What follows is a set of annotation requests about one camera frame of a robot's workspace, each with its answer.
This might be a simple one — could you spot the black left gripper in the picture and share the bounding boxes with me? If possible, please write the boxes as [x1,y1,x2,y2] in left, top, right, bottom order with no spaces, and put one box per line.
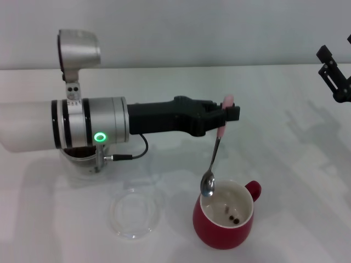
[127,95,242,138]

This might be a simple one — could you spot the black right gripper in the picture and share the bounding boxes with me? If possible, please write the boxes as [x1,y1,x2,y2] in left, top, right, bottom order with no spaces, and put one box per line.
[315,33,351,105]

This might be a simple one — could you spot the pink-handled metal spoon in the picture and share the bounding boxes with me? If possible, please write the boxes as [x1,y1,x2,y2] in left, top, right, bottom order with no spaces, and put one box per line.
[200,94,235,198]

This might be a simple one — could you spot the few coffee beans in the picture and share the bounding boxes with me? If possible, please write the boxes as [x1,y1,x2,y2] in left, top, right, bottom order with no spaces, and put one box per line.
[223,207,241,225]

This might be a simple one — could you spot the red mug white inside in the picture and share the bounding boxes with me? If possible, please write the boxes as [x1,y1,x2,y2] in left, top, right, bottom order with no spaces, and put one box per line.
[192,179,263,250]

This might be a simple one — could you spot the pile of dark coffee beans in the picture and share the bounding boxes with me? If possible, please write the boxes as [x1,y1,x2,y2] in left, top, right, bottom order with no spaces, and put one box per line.
[66,147,97,160]

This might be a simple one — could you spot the white tablecloth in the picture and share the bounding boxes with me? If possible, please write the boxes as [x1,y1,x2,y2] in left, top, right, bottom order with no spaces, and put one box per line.
[0,65,351,263]

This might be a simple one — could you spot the small clear glass dish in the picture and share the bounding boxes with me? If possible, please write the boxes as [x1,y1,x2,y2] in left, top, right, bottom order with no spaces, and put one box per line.
[109,187,162,242]

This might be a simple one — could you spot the clear glass saucer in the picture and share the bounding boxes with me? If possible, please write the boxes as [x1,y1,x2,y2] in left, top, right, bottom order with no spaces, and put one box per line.
[60,161,113,187]

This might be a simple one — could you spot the thin black cable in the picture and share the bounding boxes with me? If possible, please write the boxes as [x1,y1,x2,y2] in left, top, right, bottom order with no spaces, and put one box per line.
[95,133,149,174]

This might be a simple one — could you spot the clear double-wall glass cup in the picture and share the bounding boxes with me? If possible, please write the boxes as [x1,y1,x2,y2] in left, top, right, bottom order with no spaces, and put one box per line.
[59,146,111,179]

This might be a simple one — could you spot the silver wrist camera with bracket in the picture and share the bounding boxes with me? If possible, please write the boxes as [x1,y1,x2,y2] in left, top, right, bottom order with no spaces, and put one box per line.
[56,28,102,108]

